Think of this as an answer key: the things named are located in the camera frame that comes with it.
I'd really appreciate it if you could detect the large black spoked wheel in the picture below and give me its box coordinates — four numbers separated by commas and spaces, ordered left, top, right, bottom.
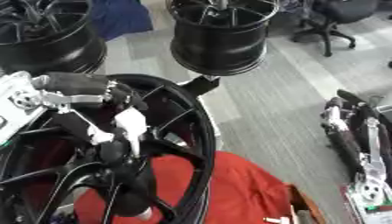
0, 73, 220, 224

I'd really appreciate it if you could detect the black wheel rim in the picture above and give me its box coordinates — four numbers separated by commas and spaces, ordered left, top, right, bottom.
164, 0, 282, 77
0, 0, 109, 75

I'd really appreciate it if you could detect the black office chair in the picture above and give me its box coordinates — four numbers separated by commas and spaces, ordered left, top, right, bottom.
290, 0, 383, 58

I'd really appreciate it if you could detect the blue cloth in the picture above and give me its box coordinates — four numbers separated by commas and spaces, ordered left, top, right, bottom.
88, 0, 155, 41

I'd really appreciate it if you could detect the tan wooden box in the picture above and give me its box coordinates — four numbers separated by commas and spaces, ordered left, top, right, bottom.
282, 182, 330, 224

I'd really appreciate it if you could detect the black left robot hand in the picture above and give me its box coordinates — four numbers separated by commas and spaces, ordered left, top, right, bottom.
31, 71, 151, 146

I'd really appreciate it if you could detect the black wheel stand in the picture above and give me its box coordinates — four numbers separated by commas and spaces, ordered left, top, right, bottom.
178, 74, 222, 97

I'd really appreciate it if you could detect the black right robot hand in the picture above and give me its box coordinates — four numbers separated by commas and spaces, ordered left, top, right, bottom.
318, 88, 392, 184

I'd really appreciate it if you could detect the white pin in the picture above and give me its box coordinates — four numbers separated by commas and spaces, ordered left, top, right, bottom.
262, 215, 293, 224
113, 106, 151, 158
160, 131, 190, 148

